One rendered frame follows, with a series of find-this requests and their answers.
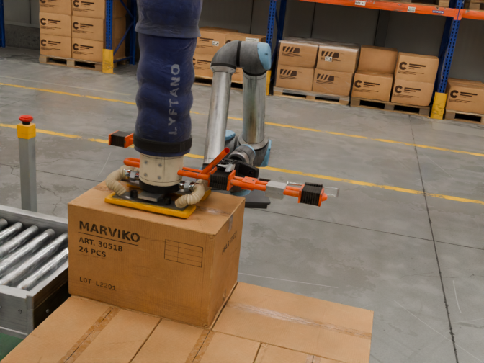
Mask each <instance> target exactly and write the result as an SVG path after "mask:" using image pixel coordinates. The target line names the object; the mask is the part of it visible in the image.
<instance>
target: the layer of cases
mask: <svg viewBox="0 0 484 363"><path fill-rule="evenodd" d="M373 317H374V311H372V310H366V309H362V308H356V307H352V306H349V305H343V304H339V303H336V302H329V301H326V300H320V299H316V298H313V297H306V296H303V295H297V294H293V293H290V292H283V291H280V290H274V289H270V288H267V287H261V286H257V285H253V284H247V283H244V282H237V281H236V283H235V284H234V286H233V288H232V290H231V291H230V292H229V294H228V296H227V297H226V299H225V301H224V302H223V304H222V305H221V307H220V309H219V311H218V312H217V314H216V315H215V317H214V318H213V320H212V322H211V324H210V325H209V327H208V328H202V327H199V326H194V325H191V324H188V323H182V322H179V321H174V320H171V319H168V318H162V317H159V316H156V315H151V314H147V313H142V312H140V311H136V310H131V309H128V308H123V307H120V306H116V305H111V304H108V303H105V302H100V301H96V300H91V299H88V298H85V297H80V296H77V295H72V296H70V297H69V298H68V299H67V300H66V301H65V302H64V303H63V304H62V305H60V306H59V307H58V308H57V309H56V310H55V311H54V312H53V313H52V314H51V315H49V316H48V317H47V318H46V319H45V320H44V321H43V322H42V323H41V324H40V325H39V326H38V327H37V328H36V329H35V330H34V331H33V332H32V333H30V334H29V335H28V336H27V337H26V338H25V339H24V340H23V341H22V342H21V343H19V344H18V345H17V346H16V347H15V348H14V349H13V350H12V351H11V352H9V353H8V354H7V355H6V356H5V357H4V358H3V359H2V360H1V361H0V363H369V356H370V348H371V340H372V324H373Z"/></svg>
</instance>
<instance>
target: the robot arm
mask: <svg viewBox="0 0 484 363"><path fill-rule="evenodd" d="M271 57H272V56H271V48H270V46H269V44H268V43H265V42H249V41H239V40H234V41H231V42H228V43H226V44H225V45H224V46H222V47H221V48H220V49H219V50H218V51H217V52H216V54H215V55H214V56H213V58H212V61H211V65H210V69H211V70H212V72H213V78H212V90H211V97H210V109H209V116H208V123H207V135H206V142H205V155H204V162H203V164H202V167H200V168H199V170H204V169H205V168H206V167H207V166H208V165H209V164H210V163H211V162H212V161H213V160H214V159H215V158H216V157H217V156H218V155H219V154H220V153H221V152H222V151H223V150H224V148H229V149H230V152H229V153H228V154H227V155H226V156H225V157H224V158H223V159H222V160H221V161H220V162H219V163H218V164H217V165H216V167H217V168H218V167H219V168H224V169H225V172H230V171H232V170H236V175H235V176H238V177H243V178H245V176H247V177H252V178H256V179H258V177H259V168H257V167H266V166H267V165H268V162H269V154H270V149H271V144H272V141H271V140H270V139H268V137H267V135H266V134H265V133H264V125H265V106H266V73H267V70H269V69H270V68H271V62H272V60H271ZM236 67H242V70H243V132H242V133H241V134H240V136H239V137H238V136H235V135H236V134H235V133H234V132H233V131H231V130H226V127H227V120H228V107H229V100H230V88H231V81H232V75H233V74H234V73H235V72H236ZM229 191H230V193H231V194H232V195H235V196H244V195H247V194H249V193H250V191H251V190H247V189H241V187H238V186H234V185H233V186H232V187H231V188H230V189H229Z"/></svg>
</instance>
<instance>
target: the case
mask: <svg viewBox="0 0 484 363"><path fill-rule="evenodd" d="M113 192H114V191H112V190H111V189H109V188H108V187H107V186H106V184H105V180H104V181H103V182H101V183H100V184H98V185H96V186H95V187H93V188H91V189H90V190H89V191H87V192H85V193H83V194H82V195H80V196H79V197H77V198H76V199H74V200H72V201H70V202H69V203H68V293H69V294H72V295H77V296H80V297H85V298H88V299H91V300H96V301H100V302H103V303H108V304H111V305H116V306H120V307H123V308H128V309H131V310H136V311H140V312H142V313H147V314H151V315H156V316H159V317H162V318H168V319H171V320H174V321H179V322H182V323H188V324H191V325H194V326H199V327H202V328H208V327H209V325H210V324H211V322H212V320H213V318H214V317H215V315H216V314H217V312H218V311H219V309H220V307H221V305H222V304H223V302H224V301H225V299H226V297H227V296H228V294H229V292H230V291H231V290H232V288H233V286H234V284H235V283H236V281H237V278H238V264H239V257H240V250H241V236H242V229H243V215H244V208H245V201H246V198H245V197H238V196H234V195H229V194H223V193H219V192H212V191H211V193H210V195H209V196H208V197H207V198H206V199H205V200H204V201H199V202H197V203H196V204H193V205H196V209H195V211H194V212H193V213H192V214H191V215H190V216H189V217H188V218H180V217H176V216H172V215H166V214H162V213H158V212H151V211H147V210H141V209H137V208H133V207H126V206H122V205H116V204H112V203H108V202H105V201H104V198H105V197H107V196H108V195H110V194H111V193H113Z"/></svg>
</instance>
